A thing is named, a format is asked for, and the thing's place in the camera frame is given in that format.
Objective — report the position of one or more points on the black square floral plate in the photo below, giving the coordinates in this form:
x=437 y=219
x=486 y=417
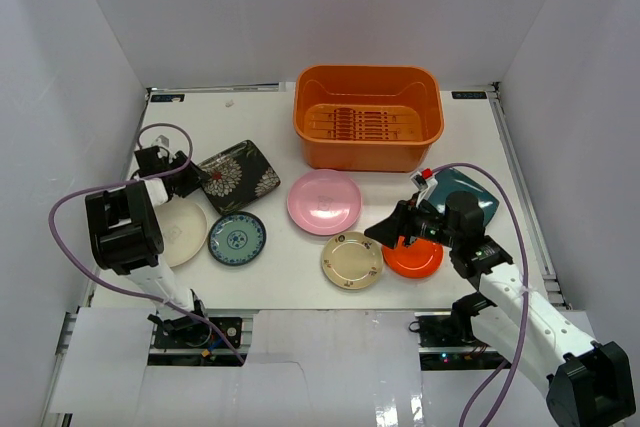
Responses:
x=237 y=177

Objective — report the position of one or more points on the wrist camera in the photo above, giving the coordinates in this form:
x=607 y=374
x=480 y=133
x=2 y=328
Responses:
x=424 y=180
x=161 y=141

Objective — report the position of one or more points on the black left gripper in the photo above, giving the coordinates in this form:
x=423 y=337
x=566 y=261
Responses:
x=185 y=180

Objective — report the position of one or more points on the orange plastic bin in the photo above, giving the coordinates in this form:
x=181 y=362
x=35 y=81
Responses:
x=367 y=118

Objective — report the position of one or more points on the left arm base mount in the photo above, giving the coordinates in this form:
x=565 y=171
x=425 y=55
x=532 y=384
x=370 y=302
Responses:
x=197 y=339

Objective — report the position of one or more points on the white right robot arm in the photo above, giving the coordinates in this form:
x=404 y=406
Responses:
x=584 y=382

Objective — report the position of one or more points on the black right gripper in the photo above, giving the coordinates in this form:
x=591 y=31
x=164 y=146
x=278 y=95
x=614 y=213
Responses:
x=401 y=222

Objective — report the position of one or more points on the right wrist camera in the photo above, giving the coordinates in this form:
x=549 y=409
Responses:
x=424 y=180

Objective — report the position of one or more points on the beige round patterned plate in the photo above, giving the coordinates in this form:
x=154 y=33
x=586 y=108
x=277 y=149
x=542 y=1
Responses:
x=352 y=261

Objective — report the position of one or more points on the cream white round plate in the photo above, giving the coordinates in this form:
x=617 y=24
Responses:
x=183 y=226

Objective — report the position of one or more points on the orange round plate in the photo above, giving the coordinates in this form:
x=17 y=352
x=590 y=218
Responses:
x=419 y=260

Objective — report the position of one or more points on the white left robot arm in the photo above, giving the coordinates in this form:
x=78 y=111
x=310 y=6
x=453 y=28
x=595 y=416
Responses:
x=126 y=238

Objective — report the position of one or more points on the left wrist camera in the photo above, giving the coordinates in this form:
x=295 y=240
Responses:
x=161 y=141

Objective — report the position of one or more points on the teal square plate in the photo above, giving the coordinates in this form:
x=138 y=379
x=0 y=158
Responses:
x=451 y=180

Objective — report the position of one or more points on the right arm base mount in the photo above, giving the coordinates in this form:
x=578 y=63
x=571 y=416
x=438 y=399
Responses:
x=440 y=334

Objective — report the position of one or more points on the blue floral round plate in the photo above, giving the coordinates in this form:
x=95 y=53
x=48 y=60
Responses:
x=237 y=239

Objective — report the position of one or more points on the pink round plate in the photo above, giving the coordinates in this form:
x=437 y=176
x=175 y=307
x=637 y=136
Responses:
x=324 y=202

